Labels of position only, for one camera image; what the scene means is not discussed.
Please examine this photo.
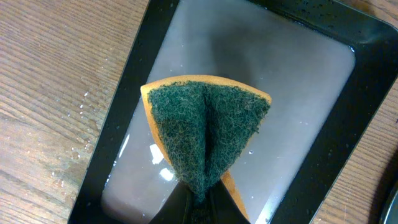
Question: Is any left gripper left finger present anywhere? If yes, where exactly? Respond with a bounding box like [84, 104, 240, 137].
[149, 182, 194, 224]

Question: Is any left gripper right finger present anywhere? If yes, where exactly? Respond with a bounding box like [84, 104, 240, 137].
[207, 180, 249, 224]

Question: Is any green and orange sponge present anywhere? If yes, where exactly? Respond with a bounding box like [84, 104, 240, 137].
[141, 75, 272, 223]

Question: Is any black round tray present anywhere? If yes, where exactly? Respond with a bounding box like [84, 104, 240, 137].
[379, 183, 398, 224]

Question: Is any black rectangular water tray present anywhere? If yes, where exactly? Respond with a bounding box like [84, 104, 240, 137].
[68, 1, 397, 223]

